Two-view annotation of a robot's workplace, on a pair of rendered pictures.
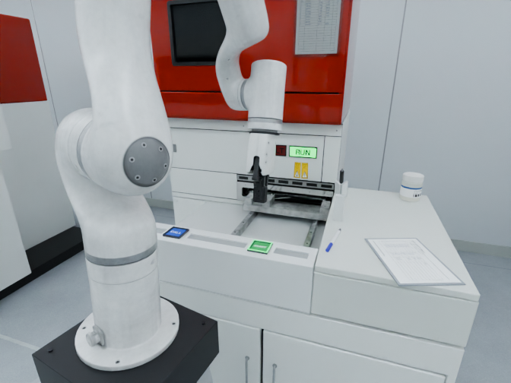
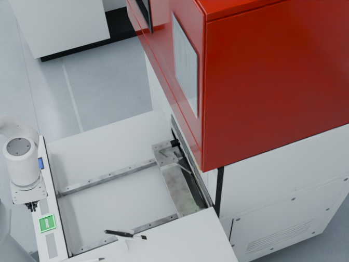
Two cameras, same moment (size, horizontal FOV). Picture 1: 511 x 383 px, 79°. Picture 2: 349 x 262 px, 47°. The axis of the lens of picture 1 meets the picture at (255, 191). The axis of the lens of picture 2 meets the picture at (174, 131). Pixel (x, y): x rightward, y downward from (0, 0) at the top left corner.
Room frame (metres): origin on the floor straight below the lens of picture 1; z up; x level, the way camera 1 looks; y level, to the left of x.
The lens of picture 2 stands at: (0.77, -0.78, 2.31)
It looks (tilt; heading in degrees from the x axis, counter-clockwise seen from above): 54 degrees down; 55
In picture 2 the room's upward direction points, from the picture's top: 4 degrees counter-clockwise
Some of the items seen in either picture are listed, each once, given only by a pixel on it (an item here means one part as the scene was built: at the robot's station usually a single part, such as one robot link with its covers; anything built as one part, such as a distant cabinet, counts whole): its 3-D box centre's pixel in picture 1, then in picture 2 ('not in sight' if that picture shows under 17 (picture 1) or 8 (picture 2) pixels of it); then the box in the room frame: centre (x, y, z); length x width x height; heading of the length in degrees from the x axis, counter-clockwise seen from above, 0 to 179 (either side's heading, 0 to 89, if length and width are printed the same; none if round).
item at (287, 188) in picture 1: (282, 195); (189, 165); (1.30, -0.12, 0.89); 0.44 x 0.02 x 0.10; 72
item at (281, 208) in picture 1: (285, 208); (174, 181); (1.21, -0.13, 0.87); 0.36 x 0.08 x 0.03; 72
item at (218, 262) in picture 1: (218, 261); (47, 202); (0.77, 0.11, 0.89); 0.55 x 0.09 x 0.14; 72
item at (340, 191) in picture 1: (340, 198); (126, 238); (0.91, -0.27, 1.03); 0.06 x 0.04 x 0.13; 162
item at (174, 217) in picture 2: (309, 241); (139, 230); (0.99, -0.19, 0.84); 0.50 x 0.02 x 0.03; 162
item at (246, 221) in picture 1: (239, 230); (120, 173); (1.07, 0.06, 0.84); 0.50 x 0.02 x 0.03; 162
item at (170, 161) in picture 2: (268, 200); (168, 162); (1.24, -0.06, 0.89); 0.08 x 0.03 x 0.03; 162
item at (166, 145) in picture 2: (251, 197); (161, 147); (1.26, 0.02, 0.89); 0.08 x 0.03 x 0.03; 162
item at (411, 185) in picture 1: (411, 186); not in sight; (1.08, -0.58, 1.01); 0.07 x 0.07 x 0.10
